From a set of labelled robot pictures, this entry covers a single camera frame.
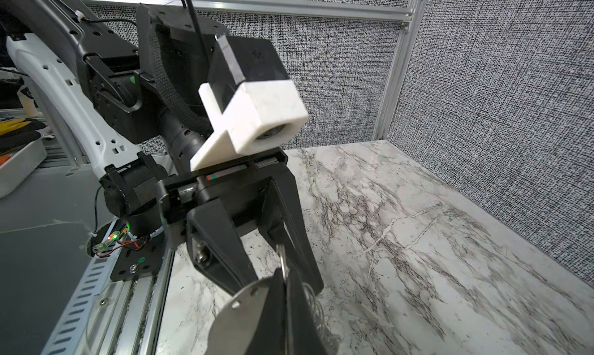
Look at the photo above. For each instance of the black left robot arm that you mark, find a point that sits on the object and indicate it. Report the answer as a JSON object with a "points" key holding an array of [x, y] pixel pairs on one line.
{"points": [[184, 130]]}

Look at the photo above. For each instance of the aluminium front rail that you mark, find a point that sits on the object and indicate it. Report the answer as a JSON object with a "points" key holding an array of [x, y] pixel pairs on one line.
{"points": [[127, 317]]}

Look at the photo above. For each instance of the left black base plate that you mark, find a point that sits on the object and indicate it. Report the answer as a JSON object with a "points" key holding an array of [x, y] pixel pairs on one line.
{"points": [[132, 257]]}

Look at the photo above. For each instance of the slotted grey cable duct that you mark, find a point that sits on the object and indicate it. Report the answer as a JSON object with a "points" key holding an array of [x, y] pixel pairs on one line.
{"points": [[68, 336]]}

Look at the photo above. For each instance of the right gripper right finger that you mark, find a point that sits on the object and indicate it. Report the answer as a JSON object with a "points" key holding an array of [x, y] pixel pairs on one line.
{"points": [[302, 337]]}

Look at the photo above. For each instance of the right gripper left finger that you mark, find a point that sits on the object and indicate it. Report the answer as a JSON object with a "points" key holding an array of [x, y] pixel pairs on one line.
{"points": [[270, 332]]}

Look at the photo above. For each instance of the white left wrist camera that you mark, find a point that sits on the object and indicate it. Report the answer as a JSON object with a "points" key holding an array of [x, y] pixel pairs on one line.
{"points": [[251, 102]]}

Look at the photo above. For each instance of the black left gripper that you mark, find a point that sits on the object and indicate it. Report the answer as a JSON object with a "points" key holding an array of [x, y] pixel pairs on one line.
{"points": [[256, 191]]}

